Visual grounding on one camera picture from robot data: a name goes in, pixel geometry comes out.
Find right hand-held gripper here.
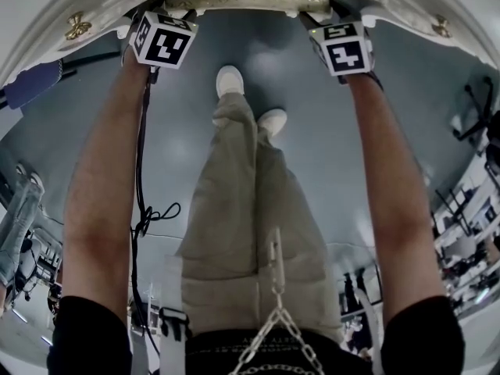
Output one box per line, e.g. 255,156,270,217
298,0,377,78

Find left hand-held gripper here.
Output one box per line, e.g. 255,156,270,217
128,9,199,72

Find white ornate table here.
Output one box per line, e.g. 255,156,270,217
0,0,500,90

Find person's right forearm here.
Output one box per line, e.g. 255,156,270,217
345,71,447,309

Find person's left forearm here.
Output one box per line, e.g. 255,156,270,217
61,55,158,309

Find person's white left shoe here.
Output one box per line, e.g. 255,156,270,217
215,65,245,99

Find person's white shoe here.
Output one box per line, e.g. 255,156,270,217
215,65,245,99
257,108,288,138

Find person's white right shoe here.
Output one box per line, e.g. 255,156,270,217
257,108,288,138

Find blue chair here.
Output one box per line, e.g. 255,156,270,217
2,48,119,111

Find person's beige trousers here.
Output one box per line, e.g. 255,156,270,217
174,91,346,345

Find black office chair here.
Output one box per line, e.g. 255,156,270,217
452,75,500,162

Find office desks with monitors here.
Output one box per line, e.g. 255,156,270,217
428,161,500,320

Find person's black shirt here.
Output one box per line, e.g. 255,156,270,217
46,294,466,375

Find gold drawer handle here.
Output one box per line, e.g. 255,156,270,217
430,13,452,39
63,10,94,41

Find black cable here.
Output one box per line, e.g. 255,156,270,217
129,66,183,375

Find silver chain necklace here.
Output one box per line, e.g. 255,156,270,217
227,226,326,375

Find white cable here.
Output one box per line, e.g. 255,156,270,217
352,287,386,375

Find white harness strap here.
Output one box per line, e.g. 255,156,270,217
157,306,194,375

